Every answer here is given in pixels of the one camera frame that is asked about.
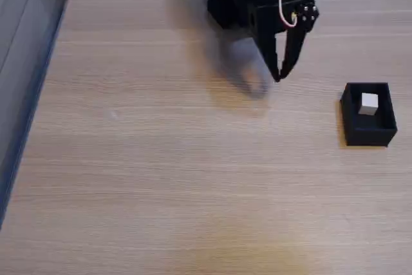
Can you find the white cube block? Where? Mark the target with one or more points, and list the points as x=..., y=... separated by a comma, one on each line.
x=368, y=101

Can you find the black open box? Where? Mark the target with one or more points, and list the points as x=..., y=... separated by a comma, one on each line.
x=370, y=135

